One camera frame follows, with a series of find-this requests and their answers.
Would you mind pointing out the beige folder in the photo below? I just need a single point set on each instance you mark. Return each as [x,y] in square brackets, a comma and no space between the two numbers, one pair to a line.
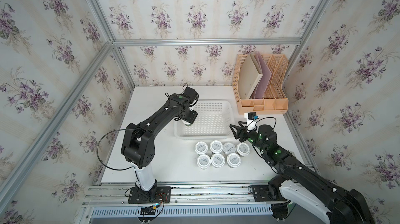
[249,77]

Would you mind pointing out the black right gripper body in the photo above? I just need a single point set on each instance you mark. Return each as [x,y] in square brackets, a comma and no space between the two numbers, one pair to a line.
[252,137]

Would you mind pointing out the yogurt cup row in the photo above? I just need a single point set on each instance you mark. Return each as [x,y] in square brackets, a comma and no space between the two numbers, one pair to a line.
[187,123]
[233,160]
[229,148]
[216,147]
[243,149]
[203,161]
[201,148]
[218,160]

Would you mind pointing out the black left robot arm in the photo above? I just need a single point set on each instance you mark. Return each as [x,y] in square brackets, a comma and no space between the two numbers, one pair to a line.
[138,146]

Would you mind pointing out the purple folder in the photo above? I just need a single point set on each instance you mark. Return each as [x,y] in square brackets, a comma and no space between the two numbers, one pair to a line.
[265,79]

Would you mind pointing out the aluminium mounting rail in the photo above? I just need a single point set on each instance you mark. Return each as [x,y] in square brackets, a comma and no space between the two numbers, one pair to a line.
[185,193]

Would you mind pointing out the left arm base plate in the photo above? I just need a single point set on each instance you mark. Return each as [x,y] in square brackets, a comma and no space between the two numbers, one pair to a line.
[155,195]

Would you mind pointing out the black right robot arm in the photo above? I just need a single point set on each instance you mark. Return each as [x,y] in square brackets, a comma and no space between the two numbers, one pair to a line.
[295,182]

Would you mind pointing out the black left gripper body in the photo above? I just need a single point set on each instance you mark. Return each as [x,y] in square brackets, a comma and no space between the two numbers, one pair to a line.
[187,112]

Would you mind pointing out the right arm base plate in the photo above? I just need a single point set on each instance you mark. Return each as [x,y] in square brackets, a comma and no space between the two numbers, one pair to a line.
[265,193]

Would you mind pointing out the small circuit board with wires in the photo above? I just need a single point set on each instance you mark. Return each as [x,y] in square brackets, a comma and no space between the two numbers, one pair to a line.
[148,210]

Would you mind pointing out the peach plastic file organizer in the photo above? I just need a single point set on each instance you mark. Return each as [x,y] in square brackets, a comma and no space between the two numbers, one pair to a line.
[273,100]

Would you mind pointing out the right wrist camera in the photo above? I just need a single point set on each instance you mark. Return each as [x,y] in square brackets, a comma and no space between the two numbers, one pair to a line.
[251,118]

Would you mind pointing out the white perforated plastic basket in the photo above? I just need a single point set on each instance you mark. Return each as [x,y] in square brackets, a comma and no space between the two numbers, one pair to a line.
[213,121]

